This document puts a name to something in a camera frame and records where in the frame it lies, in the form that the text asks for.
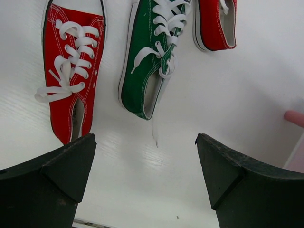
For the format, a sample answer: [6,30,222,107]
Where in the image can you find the red sneaker far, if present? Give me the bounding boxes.
[193,0,237,52]

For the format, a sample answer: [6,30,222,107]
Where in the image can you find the red sneaker near left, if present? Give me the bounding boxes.
[35,0,106,144]

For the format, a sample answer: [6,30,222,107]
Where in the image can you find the red sneaker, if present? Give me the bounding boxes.
[35,0,106,144]
[193,0,237,52]

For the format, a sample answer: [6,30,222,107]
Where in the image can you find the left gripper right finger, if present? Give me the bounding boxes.
[195,133,304,228]

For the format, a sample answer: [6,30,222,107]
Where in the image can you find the green sneaker middle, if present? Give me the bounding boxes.
[117,0,192,148]

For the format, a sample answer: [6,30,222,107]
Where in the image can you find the lower drawer pink front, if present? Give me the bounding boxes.
[284,110,304,174]

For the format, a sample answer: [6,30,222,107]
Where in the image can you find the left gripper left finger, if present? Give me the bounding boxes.
[0,133,96,228]

